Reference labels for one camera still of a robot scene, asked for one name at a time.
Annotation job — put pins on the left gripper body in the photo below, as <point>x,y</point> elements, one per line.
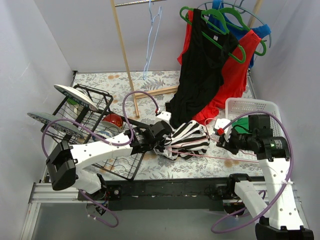
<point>162,143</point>

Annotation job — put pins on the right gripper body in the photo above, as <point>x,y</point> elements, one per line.
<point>225,142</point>

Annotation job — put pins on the pink wire hanger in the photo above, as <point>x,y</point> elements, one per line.
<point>200,155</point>

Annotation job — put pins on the black white striped tank top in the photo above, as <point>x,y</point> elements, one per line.
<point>190,137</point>

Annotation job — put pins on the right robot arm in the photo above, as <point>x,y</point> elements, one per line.
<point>278,219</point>

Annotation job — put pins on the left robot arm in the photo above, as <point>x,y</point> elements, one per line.
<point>66,164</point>

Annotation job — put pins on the red tank top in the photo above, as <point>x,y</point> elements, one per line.
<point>234,74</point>

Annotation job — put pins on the green hanger front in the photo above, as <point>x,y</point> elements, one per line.
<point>217,14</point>

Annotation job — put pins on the green hanger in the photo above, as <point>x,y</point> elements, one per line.
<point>247,27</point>
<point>217,14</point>

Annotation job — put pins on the green hanger rear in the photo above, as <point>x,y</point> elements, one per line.
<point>247,27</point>

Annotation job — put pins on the green shirt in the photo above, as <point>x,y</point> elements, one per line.
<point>241,124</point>

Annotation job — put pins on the white plastic basket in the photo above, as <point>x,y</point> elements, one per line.
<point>235,107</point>

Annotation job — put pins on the floral tablecloth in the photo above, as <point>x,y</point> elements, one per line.
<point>110,91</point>

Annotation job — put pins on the red bowl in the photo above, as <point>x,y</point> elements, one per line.
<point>113,120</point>

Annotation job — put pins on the blue white bowl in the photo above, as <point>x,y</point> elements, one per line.
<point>105,134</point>

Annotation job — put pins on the wooden clothes rack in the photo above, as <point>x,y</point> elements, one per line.
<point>124,54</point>

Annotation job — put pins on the grey-green patterned plate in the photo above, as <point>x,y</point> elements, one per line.
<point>63,125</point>

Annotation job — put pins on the white patterned plate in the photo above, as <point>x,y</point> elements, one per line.
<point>77,96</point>

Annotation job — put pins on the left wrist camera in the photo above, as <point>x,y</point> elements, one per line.
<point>163,116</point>

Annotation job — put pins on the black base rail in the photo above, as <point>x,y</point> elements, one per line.
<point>168,194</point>

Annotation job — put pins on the black wire dish rack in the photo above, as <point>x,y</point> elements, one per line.
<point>100,120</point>

